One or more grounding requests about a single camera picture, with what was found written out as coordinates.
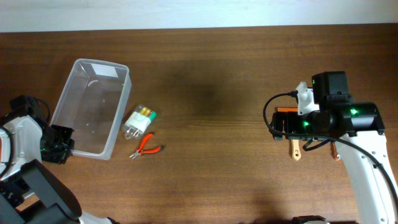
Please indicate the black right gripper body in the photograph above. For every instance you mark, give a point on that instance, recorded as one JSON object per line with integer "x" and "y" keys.
{"x": 294, "y": 123}

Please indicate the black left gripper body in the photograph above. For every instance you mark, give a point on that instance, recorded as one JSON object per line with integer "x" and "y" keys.
{"x": 59, "y": 143}

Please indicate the orange scraper with wooden handle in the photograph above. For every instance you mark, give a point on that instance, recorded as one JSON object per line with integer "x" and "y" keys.
{"x": 294, "y": 143}

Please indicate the clear plastic container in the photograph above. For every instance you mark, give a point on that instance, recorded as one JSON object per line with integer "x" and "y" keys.
{"x": 92, "y": 103}

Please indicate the red-handled pliers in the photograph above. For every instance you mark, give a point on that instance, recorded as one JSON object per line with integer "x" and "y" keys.
{"x": 140, "y": 151}

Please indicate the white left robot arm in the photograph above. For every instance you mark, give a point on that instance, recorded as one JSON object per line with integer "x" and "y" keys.
{"x": 30, "y": 193}

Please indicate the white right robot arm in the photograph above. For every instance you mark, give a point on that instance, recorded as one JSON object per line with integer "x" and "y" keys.
{"x": 327, "y": 113}

